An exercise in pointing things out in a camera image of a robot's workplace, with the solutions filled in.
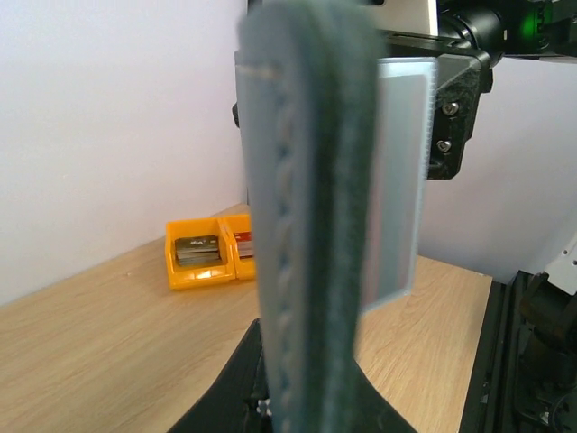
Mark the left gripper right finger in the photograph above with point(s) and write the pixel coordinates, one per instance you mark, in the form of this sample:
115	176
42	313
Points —
372	413

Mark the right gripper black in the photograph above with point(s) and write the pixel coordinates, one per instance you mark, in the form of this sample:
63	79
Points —
272	59

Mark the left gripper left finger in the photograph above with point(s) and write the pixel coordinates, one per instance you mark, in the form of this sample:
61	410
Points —
237	401

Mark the blue leather card holder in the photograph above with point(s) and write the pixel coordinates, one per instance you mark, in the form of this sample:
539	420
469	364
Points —
310	220

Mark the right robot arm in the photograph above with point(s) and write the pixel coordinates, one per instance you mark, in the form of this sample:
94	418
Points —
512	206

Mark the black card stack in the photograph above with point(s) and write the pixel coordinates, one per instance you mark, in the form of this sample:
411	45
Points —
197	250

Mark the red card stack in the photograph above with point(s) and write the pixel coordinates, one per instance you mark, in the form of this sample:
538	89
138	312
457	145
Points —
243	244

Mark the yellow three-compartment bin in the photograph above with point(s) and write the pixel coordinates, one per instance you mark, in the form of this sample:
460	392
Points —
229	268

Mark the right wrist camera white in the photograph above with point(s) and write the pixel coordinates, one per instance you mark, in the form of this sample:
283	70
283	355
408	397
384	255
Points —
412	16

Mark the black aluminium frame rail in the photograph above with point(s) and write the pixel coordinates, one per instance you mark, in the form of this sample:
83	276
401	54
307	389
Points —
488	405

